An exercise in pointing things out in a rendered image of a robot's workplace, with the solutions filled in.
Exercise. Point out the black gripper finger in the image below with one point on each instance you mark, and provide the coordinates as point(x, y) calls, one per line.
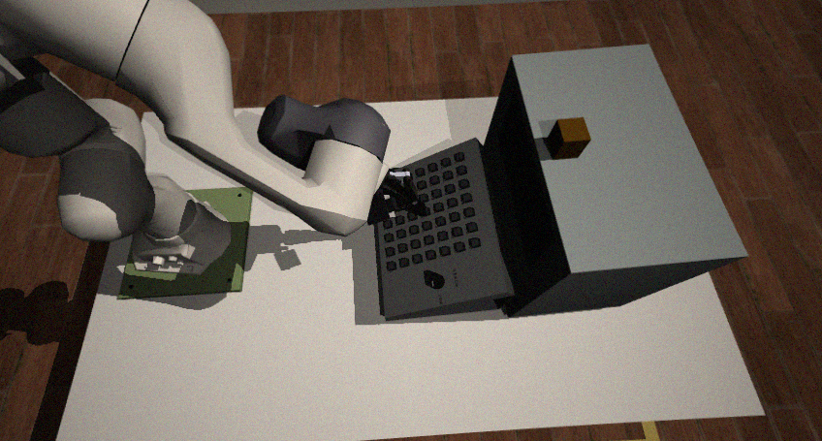
point(407, 194)
point(403, 205)

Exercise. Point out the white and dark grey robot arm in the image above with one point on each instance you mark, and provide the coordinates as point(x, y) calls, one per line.
point(177, 63)

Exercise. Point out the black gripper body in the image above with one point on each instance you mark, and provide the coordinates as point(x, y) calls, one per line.
point(389, 179)

